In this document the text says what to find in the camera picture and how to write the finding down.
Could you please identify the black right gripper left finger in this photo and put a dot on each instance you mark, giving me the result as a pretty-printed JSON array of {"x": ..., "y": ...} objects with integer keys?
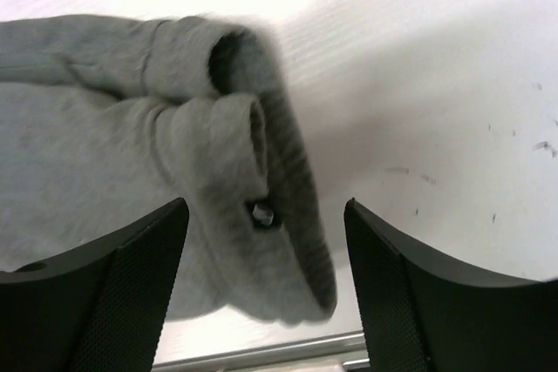
[{"x": 97, "y": 307}]

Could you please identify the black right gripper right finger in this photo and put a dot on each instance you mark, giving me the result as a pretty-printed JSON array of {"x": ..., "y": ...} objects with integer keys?
[{"x": 423, "y": 310}]

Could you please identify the grey shorts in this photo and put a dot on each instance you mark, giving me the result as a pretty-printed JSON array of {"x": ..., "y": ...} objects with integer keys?
[{"x": 105, "y": 119}]

